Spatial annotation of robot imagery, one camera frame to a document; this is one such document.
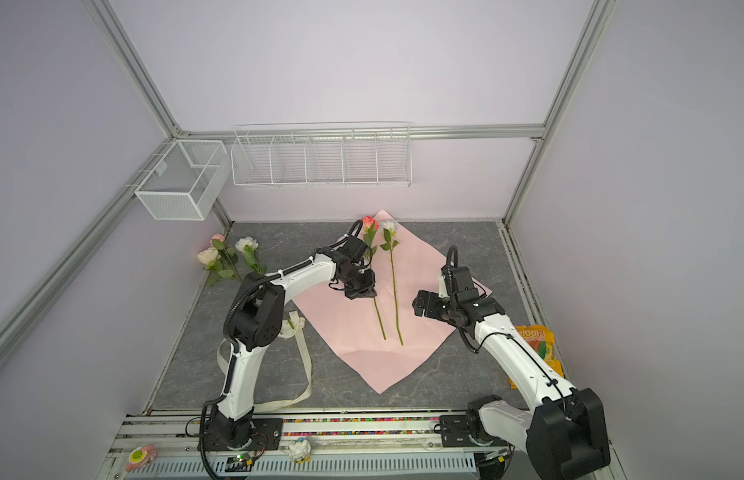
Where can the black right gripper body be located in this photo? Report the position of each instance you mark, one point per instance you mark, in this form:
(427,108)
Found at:
(438,308)

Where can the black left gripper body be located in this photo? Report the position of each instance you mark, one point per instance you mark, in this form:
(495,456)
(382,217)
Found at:
(358,283)

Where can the red pink fake rose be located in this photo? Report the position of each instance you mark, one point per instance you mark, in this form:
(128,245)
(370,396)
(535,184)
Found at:
(370,228)

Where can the white fake rose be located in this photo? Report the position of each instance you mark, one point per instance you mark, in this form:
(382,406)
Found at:
(389,232)
(248,247)

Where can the pink purple wrapping paper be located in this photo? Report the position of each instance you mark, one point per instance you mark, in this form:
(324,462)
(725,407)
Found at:
(351,328)

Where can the cream fake rose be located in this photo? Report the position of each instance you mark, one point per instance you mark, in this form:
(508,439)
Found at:
(210,261)

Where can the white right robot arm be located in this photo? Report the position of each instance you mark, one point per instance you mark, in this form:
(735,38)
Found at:
(563,429)

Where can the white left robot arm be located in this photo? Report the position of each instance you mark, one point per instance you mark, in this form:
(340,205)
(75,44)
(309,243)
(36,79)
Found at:
(254,322)

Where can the yellow snack bag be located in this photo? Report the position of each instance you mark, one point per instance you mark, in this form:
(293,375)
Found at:
(542,341)

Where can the cream printed ribbon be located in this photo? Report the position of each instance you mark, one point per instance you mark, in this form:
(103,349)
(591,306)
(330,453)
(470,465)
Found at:
(294,360)

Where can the white mesh box basket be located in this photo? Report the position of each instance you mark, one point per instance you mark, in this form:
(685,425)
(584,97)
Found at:
(186,180)

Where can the white crumpled toy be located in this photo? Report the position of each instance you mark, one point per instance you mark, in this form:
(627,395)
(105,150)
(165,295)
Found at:
(300,450)

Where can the pink green round toy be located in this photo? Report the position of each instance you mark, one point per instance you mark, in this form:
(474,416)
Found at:
(140,457)

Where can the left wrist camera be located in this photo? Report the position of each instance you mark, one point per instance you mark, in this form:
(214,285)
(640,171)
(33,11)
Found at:
(353,248)

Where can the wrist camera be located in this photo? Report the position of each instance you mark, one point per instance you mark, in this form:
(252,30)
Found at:
(457,279)
(353,248)

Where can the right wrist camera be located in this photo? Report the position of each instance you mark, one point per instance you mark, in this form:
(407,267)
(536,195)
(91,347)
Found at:
(457,279)

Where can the white wire shelf basket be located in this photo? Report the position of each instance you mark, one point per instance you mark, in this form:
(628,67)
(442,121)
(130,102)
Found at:
(323,153)

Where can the front rail base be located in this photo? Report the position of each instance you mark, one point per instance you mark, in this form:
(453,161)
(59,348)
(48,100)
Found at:
(374,444)

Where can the aluminium enclosure frame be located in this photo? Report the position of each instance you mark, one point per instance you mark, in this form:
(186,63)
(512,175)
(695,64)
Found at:
(17,327)

